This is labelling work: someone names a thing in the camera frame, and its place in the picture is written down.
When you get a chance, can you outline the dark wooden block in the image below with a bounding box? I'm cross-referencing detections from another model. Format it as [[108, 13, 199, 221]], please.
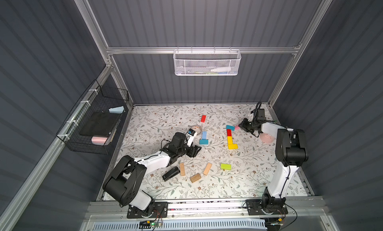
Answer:
[[190, 173, 201, 183]]

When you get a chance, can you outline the yellow block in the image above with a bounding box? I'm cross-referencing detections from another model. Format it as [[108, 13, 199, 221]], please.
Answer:
[[227, 136, 233, 145], [228, 144, 238, 150]]

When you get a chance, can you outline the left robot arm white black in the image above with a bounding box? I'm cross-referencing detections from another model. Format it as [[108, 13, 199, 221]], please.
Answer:
[[102, 129, 201, 214]]

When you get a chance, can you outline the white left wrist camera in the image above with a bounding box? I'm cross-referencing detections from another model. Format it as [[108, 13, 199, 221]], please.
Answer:
[[186, 128, 197, 147]]

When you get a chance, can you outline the light wooden block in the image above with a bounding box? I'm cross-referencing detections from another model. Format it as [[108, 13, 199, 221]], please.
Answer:
[[180, 163, 186, 176]]

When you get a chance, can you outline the teal block small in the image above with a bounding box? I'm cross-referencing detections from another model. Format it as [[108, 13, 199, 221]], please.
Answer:
[[226, 125, 235, 130]]

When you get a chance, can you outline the light wooden block slanted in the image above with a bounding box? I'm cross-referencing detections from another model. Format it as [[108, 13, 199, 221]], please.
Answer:
[[203, 163, 212, 176]]

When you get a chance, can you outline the light blue block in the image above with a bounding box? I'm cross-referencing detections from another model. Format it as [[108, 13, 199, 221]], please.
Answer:
[[201, 131, 207, 140]]

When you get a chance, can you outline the black pad in basket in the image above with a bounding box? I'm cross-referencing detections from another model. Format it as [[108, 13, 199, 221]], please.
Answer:
[[79, 112, 121, 137]]

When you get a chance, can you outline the pink sponge in basket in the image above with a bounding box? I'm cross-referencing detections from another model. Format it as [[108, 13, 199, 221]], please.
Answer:
[[91, 136, 108, 146]]

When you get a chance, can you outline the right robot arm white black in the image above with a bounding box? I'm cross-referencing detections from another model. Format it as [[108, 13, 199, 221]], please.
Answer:
[[239, 102, 309, 215]]

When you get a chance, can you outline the light blue sponge in basket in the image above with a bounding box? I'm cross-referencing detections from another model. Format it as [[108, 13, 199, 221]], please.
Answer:
[[109, 106, 125, 114]]

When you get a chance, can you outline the pink cup of markers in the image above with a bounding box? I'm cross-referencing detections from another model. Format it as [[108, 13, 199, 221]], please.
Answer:
[[259, 133, 276, 144]]

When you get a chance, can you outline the black wire wall basket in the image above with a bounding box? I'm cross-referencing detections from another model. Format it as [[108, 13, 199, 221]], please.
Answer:
[[56, 80, 129, 155]]

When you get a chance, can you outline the white tape roll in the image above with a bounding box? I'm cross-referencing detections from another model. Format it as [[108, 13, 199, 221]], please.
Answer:
[[191, 125, 202, 135]]

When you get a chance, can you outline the black stapler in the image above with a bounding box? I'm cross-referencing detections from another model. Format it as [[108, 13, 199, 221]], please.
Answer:
[[162, 167, 181, 182]]

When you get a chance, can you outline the white bottle in basket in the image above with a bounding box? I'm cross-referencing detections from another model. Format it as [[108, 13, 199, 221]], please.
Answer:
[[210, 66, 231, 73]]

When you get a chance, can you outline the lime green block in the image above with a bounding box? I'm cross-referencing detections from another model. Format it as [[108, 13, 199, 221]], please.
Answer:
[[220, 163, 232, 170]]

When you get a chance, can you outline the white wire mesh basket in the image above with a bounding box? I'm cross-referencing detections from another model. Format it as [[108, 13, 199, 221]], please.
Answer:
[[173, 49, 241, 76]]

